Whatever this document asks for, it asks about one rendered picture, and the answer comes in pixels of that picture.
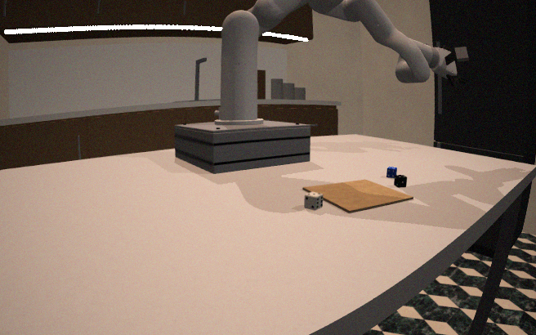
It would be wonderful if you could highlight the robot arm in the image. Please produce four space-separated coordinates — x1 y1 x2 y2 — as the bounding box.
214 0 439 125

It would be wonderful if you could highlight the blue die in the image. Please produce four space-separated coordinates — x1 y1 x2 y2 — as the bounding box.
386 167 397 178

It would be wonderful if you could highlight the tan mat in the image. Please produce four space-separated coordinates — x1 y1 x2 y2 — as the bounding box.
302 180 413 213

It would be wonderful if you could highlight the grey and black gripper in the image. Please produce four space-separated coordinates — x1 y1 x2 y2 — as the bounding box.
431 45 468 87

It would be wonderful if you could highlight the black die with white pips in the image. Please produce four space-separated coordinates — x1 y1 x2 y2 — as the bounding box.
394 175 407 188

